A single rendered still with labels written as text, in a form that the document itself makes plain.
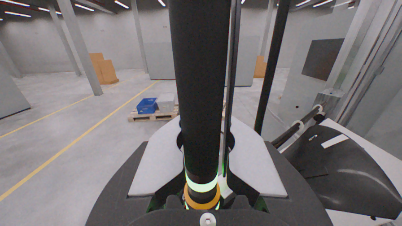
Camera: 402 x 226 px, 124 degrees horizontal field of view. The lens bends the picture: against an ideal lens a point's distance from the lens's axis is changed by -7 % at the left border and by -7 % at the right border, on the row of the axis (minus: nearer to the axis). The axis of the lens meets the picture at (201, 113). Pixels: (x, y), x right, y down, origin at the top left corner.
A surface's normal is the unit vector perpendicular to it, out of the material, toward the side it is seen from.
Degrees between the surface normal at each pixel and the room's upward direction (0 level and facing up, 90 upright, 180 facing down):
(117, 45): 90
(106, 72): 90
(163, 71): 90
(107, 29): 90
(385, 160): 50
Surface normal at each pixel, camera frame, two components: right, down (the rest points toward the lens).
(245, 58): -0.01, 0.47
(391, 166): -0.77, -0.56
